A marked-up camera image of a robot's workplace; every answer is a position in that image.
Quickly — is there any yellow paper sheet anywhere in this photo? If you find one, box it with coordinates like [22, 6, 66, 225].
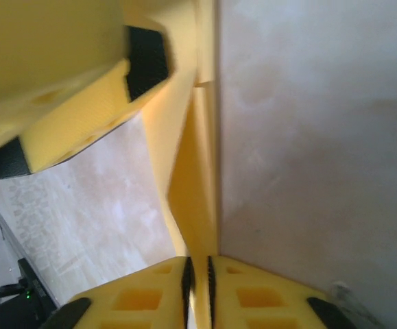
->
[121, 0, 221, 329]

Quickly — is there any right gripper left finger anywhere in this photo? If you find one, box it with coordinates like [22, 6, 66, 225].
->
[45, 256, 196, 329]

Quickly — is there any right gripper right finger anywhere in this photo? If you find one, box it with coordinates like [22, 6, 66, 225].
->
[206, 255, 357, 329]

